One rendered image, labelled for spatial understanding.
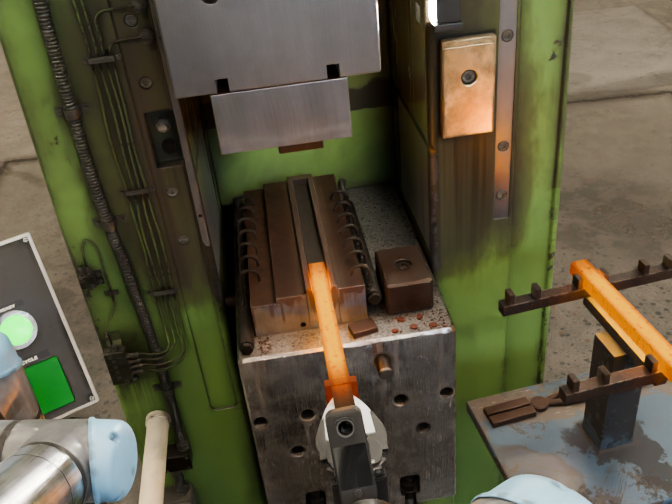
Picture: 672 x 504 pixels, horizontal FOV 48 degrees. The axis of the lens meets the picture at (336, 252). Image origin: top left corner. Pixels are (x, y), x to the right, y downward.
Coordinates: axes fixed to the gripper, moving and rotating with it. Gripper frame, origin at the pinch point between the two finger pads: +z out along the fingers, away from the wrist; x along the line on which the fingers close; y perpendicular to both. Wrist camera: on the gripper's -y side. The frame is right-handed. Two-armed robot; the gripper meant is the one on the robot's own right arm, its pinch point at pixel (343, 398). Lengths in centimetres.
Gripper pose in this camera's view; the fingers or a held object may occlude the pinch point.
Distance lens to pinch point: 107.1
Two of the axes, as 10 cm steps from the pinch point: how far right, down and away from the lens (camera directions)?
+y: 1.0, 8.3, 5.4
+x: 9.9, -1.5, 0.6
